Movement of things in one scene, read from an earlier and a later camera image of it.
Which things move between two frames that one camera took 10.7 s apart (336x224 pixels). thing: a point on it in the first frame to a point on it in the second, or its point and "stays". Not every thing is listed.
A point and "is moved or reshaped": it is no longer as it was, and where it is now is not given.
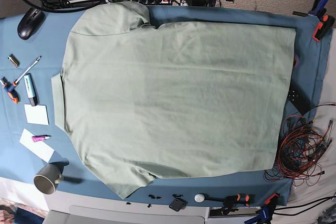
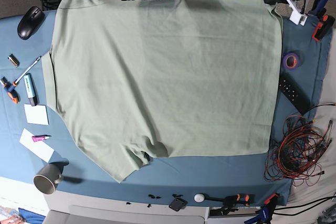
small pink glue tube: (36, 138) stays
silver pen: (26, 71) stays
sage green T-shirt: (143, 102) is moved or reshaped
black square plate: (178, 204) stays
